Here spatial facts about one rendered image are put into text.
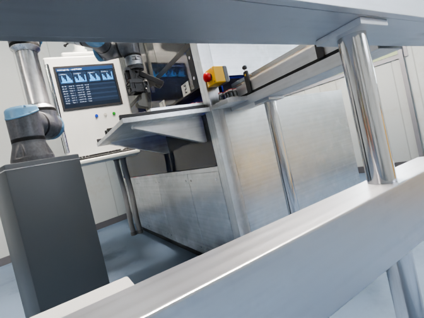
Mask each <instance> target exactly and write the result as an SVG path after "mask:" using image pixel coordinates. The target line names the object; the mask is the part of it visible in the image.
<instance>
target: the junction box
mask: <svg viewBox="0 0 424 318"><path fill-rule="evenodd" d="M133 285H134V283H133V282H132V281H131V280H130V279H129V278H128V277H124V278H121V279H119V280H117V281H114V282H112V283H109V284H107V285H105V286H103V287H100V288H98V289H96V290H93V291H91V292H89V293H86V294H84V295H82V296H79V297H77V298H74V299H72V300H70V301H68V302H65V303H62V304H60V305H58V306H56V307H53V308H51V309H49V310H46V311H44V312H42V313H39V314H37V315H35V316H33V317H30V318H61V317H64V316H65V315H68V314H70V313H73V312H75V311H77V310H79V309H82V308H83V307H86V306H88V305H90V304H93V303H95V302H97V301H99V300H101V299H103V298H106V297H108V296H111V295H113V294H115V293H117V292H119V291H121V290H124V289H126V288H128V287H130V286H133Z"/></svg>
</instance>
